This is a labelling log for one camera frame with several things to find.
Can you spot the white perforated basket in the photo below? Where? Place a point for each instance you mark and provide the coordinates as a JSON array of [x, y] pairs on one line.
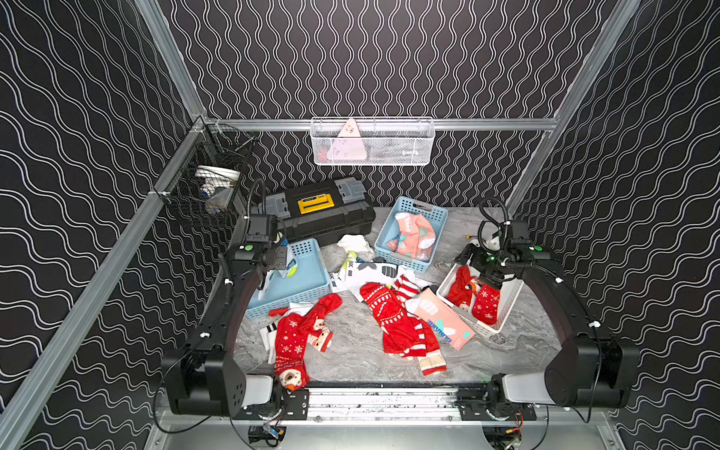
[[509, 294]]

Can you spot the white grey patterned sock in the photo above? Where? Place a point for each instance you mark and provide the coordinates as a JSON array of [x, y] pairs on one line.
[[355, 273]]

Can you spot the red striped cuff sock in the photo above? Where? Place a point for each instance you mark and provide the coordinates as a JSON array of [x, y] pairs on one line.
[[403, 334]]

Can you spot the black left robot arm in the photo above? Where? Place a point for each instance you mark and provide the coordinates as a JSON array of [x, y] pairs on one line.
[[202, 378]]

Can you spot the black wire wall basket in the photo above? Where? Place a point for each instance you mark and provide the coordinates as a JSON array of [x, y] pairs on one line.
[[206, 192]]

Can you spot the pink triangle card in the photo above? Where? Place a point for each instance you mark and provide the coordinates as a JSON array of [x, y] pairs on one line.
[[349, 145]]

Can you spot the light blue left basket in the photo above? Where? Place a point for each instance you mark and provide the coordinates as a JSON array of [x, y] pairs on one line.
[[310, 282]]

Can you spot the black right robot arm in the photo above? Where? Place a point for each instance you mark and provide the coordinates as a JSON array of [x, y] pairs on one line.
[[594, 368]]

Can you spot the clear wall-mounted bin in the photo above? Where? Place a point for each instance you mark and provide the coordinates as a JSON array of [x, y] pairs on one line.
[[390, 141]]

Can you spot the red white striped sock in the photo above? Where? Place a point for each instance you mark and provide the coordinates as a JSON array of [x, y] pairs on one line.
[[405, 288]]

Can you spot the pink sock on table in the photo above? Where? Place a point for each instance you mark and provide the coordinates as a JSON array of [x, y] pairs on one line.
[[431, 309]]

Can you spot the red christmas sock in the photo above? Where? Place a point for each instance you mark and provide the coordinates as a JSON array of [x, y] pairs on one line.
[[486, 304]]

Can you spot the white neon yellow sock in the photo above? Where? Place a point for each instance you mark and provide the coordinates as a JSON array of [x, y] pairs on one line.
[[292, 268]]

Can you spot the light blue basket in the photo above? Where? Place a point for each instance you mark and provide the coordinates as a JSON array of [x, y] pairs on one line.
[[310, 282], [437, 217]]

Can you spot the black plastic toolbox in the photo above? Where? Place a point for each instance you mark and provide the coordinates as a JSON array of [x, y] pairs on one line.
[[324, 211]]

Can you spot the light blue right basket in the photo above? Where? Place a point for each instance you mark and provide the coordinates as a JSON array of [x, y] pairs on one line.
[[437, 217]]

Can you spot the red santa sock front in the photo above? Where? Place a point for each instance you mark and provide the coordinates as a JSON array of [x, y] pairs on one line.
[[299, 328]]

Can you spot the pink sock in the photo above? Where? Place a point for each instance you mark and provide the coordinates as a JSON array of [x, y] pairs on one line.
[[431, 309], [415, 239]]

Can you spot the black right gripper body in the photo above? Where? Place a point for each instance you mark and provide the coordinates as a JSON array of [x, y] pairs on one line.
[[489, 265]]

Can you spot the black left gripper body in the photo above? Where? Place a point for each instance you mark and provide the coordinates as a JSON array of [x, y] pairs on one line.
[[279, 257]]

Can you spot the plain white sock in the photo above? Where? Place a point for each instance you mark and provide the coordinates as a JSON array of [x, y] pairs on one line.
[[356, 243]]

